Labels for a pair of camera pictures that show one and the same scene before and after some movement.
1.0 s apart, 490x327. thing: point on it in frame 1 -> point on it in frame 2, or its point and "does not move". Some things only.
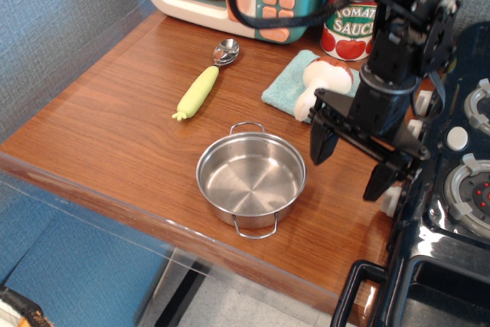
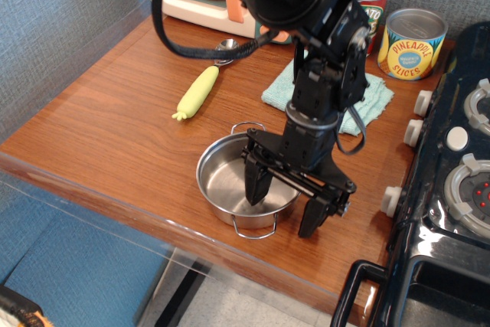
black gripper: [375, 118] -> [301, 158]
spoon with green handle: [226, 52] does not move
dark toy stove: [437, 272] does not move
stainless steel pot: [249, 177] does not move
